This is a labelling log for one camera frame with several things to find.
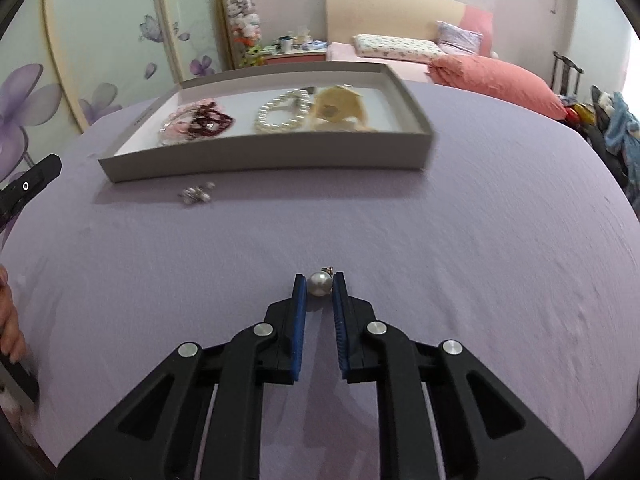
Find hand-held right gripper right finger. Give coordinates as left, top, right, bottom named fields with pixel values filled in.
left=331, top=271, right=586, bottom=480

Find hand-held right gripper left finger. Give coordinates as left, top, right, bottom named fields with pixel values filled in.
left=55, top=273, right=308, bottom=480

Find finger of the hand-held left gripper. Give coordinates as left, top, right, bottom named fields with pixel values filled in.
left=0, top=154, right=63, bottom=233

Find pearl earring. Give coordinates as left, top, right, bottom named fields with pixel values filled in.
left=307, top=265, right=335, bottom=297

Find pink beaded bracelet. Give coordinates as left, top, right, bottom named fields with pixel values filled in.
left=159, top=97, right=223, bottom=146

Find grey shallow box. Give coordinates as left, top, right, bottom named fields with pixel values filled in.
left=98, top=61, right=435, bottom=183

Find dark red beaded bracelet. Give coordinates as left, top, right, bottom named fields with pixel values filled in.
left=187, top=102, right=236, bottom=138

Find white pearl bracelet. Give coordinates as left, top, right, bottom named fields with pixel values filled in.
left=254, top=88, right=313, bottom=135

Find beige wristwatch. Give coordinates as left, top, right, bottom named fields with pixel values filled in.
left=306, top=85, right=373, bottom=133

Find person's left hand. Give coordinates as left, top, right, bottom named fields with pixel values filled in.
left=0, top=265, right=27, bottom=362

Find purple bedsheet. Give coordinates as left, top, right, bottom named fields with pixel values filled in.
left=0, top=77, right=640, bottom=480

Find floral sliding wardrobe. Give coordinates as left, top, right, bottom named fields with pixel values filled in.
left=0, top=0, right=236, bottom=196

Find small silver cluster earrings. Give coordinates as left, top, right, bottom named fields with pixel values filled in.
left=180, top=181, right=216, bottom=206

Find clear cylinder of plush toys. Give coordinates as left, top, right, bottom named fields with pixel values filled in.
left=225, top=0, right=265, bottom=67

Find bedside table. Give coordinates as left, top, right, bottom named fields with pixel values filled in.
left=257, top=40, right=328, bottom=66

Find white patterned pillow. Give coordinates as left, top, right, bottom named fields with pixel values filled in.
left=352, top=34, right=448, bottom=65

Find pink pillow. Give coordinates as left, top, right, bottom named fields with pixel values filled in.
left=429, top=55, right=568, bottom=121

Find lilac floral pillow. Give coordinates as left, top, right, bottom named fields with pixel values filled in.
left=436, top=21, right=485, bottom=56

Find beige and pink headboard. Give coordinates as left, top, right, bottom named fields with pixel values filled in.
left=325, top=0, right=496, bottom=56

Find colourful clothes pile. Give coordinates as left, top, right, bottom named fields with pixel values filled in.
left=560, top=92, right=608, bottom=133

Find dark wooden chair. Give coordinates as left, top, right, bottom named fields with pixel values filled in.
left=552, top=51, right=583, bottom=96

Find blue plush robe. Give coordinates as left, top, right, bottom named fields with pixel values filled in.
left=602, top=92, right=640, bottom=186

